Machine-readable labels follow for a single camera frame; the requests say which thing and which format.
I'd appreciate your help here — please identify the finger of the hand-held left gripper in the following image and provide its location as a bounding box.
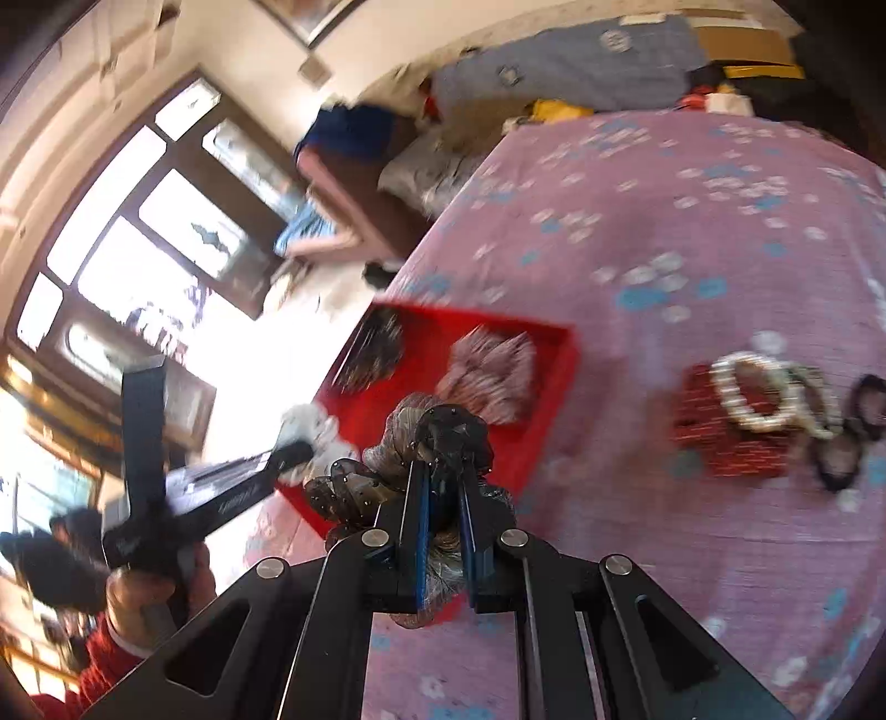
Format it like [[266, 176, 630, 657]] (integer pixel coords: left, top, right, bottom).
[[263, 439, 316, 489]]

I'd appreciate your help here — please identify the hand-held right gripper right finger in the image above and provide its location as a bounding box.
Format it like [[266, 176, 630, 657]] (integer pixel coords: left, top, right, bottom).
[[453, 477, 797, 720]]

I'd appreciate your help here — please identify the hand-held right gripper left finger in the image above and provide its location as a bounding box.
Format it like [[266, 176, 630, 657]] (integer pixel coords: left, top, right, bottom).
[[83, 457, 434, 720]]

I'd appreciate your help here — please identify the white printed scrunchie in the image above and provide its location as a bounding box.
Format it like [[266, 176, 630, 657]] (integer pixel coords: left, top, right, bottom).
[[280, 405, 347, 486]]

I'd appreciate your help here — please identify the dark sheer dotted scrunchie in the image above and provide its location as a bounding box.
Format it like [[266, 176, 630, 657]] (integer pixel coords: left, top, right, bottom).
[[305, 391, 517, 628]]

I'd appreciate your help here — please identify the red tray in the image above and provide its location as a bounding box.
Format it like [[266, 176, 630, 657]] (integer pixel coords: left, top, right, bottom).
[[273, 297, 583, 624]]

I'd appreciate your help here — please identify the red dotted scrunchie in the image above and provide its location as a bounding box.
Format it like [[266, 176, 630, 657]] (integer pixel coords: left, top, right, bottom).
[[674, 363, 794, 479]]

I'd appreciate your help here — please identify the large pearl bracelet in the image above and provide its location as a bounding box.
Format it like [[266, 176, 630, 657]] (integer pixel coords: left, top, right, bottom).
[[713, 352, 800, 434]]

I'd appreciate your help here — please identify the black hair tie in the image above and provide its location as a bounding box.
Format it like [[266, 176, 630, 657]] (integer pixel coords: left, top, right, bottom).
[[806, 433, 866, 492]]

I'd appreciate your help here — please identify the small pearl bracelet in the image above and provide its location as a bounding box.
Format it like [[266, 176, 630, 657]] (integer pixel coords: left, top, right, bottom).
[[789, 363, 846, 440]]

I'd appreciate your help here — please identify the person's left hand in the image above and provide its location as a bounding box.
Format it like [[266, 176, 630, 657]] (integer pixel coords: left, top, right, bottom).
[[104, 540, 219, 659]]

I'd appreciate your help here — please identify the dark brown scrunchie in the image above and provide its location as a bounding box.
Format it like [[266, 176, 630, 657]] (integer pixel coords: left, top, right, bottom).
[[336, 308, 406, 395]]

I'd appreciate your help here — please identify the pink striped scrunchie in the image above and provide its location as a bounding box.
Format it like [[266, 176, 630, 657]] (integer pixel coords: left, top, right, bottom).
[[436, 328, 537, 426]]

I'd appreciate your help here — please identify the blue seat cushion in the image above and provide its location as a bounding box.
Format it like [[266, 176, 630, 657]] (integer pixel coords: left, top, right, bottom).
[[273, 200, 361, 260]]

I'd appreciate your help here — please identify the brown sofa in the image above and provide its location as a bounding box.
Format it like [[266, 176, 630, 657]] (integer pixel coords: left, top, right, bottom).
[[294, 104, 430, 260]]

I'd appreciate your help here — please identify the wooden glass door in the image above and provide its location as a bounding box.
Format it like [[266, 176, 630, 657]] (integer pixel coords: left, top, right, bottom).
[[7, 65, 306, 444]]

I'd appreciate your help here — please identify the grey pillow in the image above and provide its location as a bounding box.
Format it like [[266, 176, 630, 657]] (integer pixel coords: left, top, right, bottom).
[[377, 128, 486, 219]]

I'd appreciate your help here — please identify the dark blue clothing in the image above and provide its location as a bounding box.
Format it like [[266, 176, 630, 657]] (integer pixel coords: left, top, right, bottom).
[[297, 104, 395, 157]]

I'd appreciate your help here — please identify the pink floral tablecloth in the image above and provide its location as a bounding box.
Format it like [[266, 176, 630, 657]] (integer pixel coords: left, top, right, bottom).
[[242, 111, 886, 720]]

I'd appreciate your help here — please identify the yellow bag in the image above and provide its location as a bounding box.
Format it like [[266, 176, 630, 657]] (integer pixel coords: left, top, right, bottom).
[[529, 98, 596, 124]]

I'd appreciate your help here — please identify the blue striped quilt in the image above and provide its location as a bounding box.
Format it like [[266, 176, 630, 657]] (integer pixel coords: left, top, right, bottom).
[[429, 14, 707, 122]]

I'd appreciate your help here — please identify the cardboard box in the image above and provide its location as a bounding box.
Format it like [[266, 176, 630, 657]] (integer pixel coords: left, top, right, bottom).
[[692, 24, 804, 70]]

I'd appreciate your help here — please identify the framed wall picture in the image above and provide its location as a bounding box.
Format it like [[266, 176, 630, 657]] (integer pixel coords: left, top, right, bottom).
[[256, 0, 361, 49]]

